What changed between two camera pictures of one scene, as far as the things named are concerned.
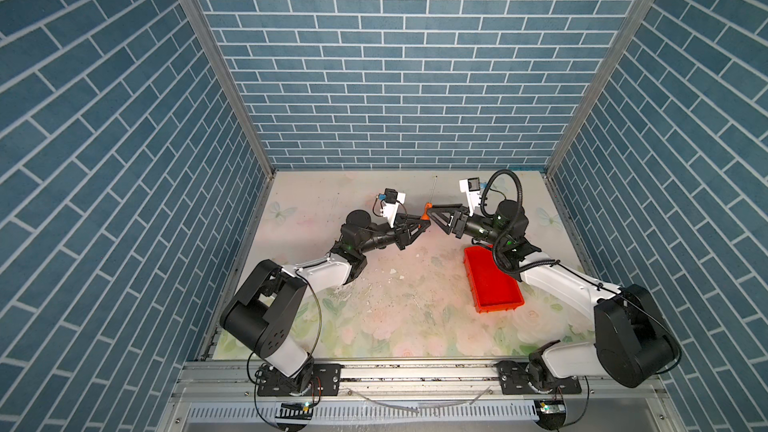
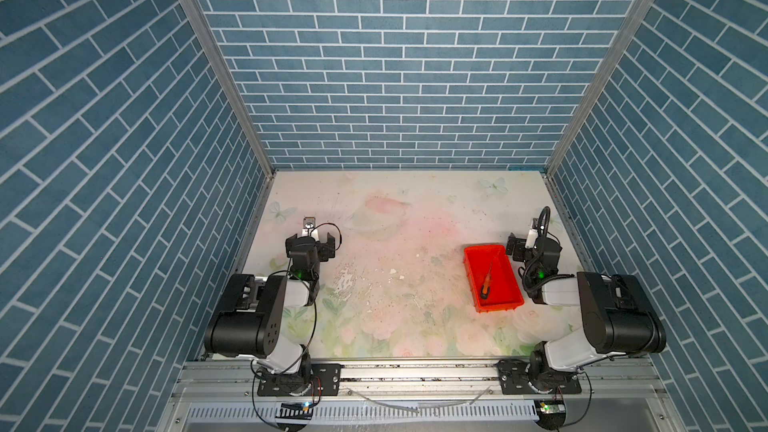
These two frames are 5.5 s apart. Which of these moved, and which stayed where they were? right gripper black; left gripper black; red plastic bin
Moved: left gripper black; right gripper black
Stayed: red plastic bin
